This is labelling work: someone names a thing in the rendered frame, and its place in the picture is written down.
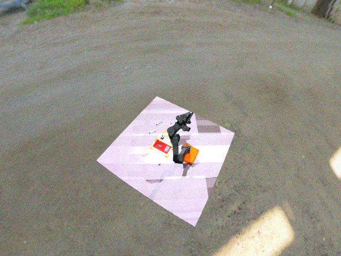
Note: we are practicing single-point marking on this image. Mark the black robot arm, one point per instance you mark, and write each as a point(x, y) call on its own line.
point(174, 139)

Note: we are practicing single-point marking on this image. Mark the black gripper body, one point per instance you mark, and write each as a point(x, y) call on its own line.
point(180, 121)

